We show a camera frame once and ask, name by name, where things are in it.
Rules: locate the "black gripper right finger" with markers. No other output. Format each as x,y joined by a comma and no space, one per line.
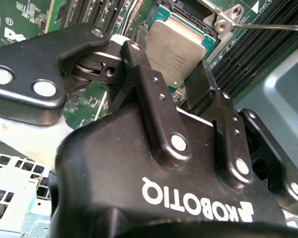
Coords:
234,148

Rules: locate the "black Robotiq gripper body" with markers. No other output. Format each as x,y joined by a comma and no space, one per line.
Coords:
109,173

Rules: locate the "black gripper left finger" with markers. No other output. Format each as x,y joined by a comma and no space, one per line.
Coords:
27,62

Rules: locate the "CPU with silver top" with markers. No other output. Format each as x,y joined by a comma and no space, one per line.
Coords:
176,47

